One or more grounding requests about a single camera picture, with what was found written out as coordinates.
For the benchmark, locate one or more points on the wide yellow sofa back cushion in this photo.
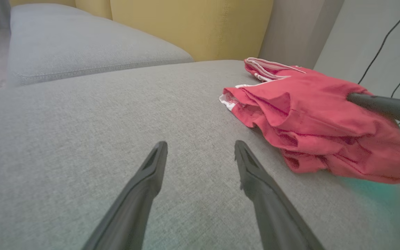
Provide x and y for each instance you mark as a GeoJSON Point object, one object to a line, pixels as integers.
{"type": "Point", "coordinates": [193, 27]}

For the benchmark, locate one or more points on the large grey sofa seat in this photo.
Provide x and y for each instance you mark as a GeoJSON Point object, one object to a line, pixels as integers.
{"type": "Point", "coordinates": [82, 121]}

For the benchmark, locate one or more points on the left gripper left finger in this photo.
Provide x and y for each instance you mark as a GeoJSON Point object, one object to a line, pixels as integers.
{"type": "Point", "coordinates": [134, 208]}

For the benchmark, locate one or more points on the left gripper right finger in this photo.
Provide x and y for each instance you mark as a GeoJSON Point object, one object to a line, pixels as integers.
{"type": "Point", "coordinates": [273, 215]}

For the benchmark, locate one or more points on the red mesh garment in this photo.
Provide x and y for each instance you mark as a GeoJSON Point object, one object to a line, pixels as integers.
{"type": "Point", "coordinates": [325, 114]}

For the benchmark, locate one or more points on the red shirt with white sleeves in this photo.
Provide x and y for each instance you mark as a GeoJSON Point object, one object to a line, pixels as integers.
{"type": "Point", "coordinates": [255, 71]}

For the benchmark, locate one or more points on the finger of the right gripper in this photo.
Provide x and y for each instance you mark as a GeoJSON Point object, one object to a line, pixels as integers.
{"type": "Point", "coordinates": [394, 108]}

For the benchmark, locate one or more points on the small grey sofa seat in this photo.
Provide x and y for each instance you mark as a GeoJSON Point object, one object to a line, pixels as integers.
{"type": "Point", "coordinates": [82, 45]}

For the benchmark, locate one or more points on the narrow yellow sofa back cushion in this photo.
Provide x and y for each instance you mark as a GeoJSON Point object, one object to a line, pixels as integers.
{"type": "Point", "coordinates": [94, 7]}

